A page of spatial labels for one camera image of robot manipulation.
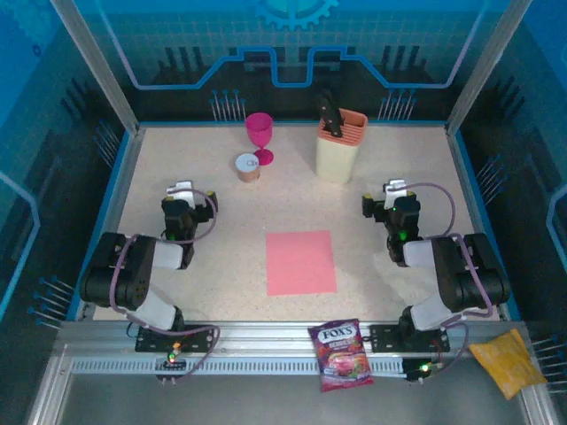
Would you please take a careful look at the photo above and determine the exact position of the magenta plastic goblet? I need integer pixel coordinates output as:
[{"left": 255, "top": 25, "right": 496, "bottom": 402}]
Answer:
[{"left": 245, "top": 112, "right": 276, "bottom": 167}]

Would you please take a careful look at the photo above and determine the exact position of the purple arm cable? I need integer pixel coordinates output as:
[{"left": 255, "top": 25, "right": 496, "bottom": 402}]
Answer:
[
  {"left": 396, "top": 182, "right": 495, "bottom": 377},
  {"left": 109, "top": 189, "right": 221, "bottom": 386}
]

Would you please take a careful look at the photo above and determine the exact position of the tin can with pull tab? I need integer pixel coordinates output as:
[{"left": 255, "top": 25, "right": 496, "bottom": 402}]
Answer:
[{"left": 234, "top": 152, "right": 262, "bottom": 183}]

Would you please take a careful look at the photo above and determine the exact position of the small circuit board with LED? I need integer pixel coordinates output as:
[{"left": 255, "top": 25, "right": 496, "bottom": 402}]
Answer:
[
  {"left": 405, "top": 359, "right": 438, "bottom": 383},
  {"left": 162, "top": 349, "right": 188, "bottom": 369}
]

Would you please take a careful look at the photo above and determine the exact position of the slotted grey cable duct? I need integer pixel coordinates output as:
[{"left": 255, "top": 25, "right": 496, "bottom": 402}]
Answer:
[{"left": 69, "top": 357, "right": 411, "bottom": 377}]

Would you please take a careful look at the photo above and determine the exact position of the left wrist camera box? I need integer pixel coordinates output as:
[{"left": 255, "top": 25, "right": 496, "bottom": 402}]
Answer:
[{"left": 166, "top": 180, "right": 197, "bottom": 209}]

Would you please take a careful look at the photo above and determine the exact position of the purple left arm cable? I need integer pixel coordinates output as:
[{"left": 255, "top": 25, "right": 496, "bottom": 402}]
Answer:
[{"left": 109, "top": 189, "right": 221, "bottom": 386}]

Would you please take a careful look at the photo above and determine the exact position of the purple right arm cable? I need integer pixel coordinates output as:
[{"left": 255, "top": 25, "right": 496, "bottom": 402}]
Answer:
[{"left": 396, "top": 182, "right": 495, "bottom": 377}]

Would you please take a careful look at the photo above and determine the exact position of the yellow snack bag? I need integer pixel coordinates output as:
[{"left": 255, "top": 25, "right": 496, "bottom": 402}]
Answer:
[{"left": 468, "top": 328, "right": 548, "bottom": 401}]

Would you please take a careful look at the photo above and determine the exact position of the beige knife block orange top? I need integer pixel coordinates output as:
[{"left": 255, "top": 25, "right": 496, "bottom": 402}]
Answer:
[{"left": 315, "top": 111, "right": 369, "bottom": 185}]

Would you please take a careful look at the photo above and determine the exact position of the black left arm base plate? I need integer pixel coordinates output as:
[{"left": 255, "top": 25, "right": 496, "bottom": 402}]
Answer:
[{"left": 135, "top": 323, "right": 216, "bottom": 354}]

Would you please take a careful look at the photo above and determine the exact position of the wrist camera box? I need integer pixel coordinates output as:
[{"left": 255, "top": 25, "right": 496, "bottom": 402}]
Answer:
[
  {"left": 166, "top": 180, "right": 197, "bottom": 209},
  {"left": 383, "top": 179, "right": 416, "bottom": 200}
]

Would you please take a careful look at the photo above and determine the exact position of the pink cloth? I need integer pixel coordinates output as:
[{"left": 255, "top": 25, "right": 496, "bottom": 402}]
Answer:
[{"left": 265, "top": 229, "right": 338, "bottom": 297}]

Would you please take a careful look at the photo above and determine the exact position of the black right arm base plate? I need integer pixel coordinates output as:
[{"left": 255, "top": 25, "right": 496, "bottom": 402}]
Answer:
[{"left": 369, "top": 323, "right": 448, "bottom": 354}]

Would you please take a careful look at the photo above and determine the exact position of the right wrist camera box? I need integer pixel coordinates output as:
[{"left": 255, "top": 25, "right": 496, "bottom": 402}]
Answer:
[{"left": 383, "top": 179, "right": 416, "bottom": 200}]

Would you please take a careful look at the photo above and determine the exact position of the aluminium frame rail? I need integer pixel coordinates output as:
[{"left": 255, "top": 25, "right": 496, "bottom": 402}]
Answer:
[{"left": 57, "top": 321, "right": 531, "bottom": 358}]

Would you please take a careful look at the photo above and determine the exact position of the aluminium frame post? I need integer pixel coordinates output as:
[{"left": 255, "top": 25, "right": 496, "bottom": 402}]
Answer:
[
  {"left": 49, "top": 0, "right": 142, "bottom": 136},
  {"left": 444, "top": 0, "right": 533, "bottom": 136}
]

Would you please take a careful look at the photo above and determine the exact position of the purple Fox's candy bag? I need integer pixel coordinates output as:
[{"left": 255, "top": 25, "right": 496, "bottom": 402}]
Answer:
[{"left": 307, "top": 319, "right": 376, "bottom": 394}]

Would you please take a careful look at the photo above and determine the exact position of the black handled knife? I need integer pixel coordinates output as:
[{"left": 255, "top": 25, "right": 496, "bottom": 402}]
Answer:
[{"left": 316, "top": 90, "right": 347, "bottom": 138}]

